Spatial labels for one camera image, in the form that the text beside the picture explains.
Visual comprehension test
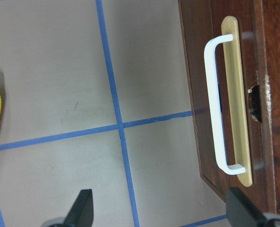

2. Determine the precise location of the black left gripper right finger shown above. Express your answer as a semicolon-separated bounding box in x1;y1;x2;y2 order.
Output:
226;187;280;227

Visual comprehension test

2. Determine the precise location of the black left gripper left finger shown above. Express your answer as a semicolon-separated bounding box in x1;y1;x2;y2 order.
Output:
40;188;93;227

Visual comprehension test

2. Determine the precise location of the wooden drawer with white handle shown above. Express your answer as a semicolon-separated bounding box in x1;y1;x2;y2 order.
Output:
178;0;276;213

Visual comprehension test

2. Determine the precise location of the dark wooden drawer cabinet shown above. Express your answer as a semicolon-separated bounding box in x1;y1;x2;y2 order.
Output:
178;0;280;214

